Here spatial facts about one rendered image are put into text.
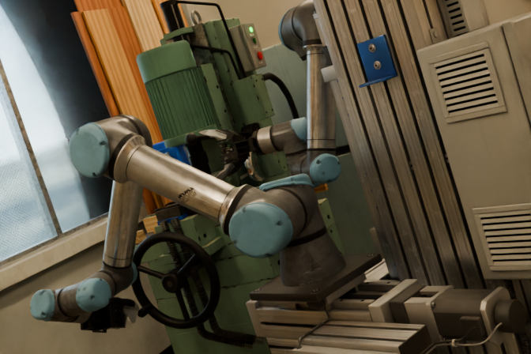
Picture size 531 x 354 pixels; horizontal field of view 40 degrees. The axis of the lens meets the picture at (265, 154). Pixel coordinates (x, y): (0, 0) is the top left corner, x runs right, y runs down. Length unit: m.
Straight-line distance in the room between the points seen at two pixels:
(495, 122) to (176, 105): 1.16
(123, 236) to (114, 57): 2.19
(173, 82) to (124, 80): 1.68
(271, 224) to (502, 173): 0.45
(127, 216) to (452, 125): 0.83
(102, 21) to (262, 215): 2.66
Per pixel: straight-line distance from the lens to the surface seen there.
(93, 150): 1.60
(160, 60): 2.25
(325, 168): 1.82
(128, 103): 3.88
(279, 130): 1.96
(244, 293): 2.21
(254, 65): 2.50
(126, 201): 1.79
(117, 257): 1.86
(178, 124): 2.25
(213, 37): 2.45
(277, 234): 1.44
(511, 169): 1.37
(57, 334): 3.55
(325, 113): 1.84
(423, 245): 1.60
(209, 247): 2.10
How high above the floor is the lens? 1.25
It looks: 5 degrees down
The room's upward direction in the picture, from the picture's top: 18 degrees counter-clockwise
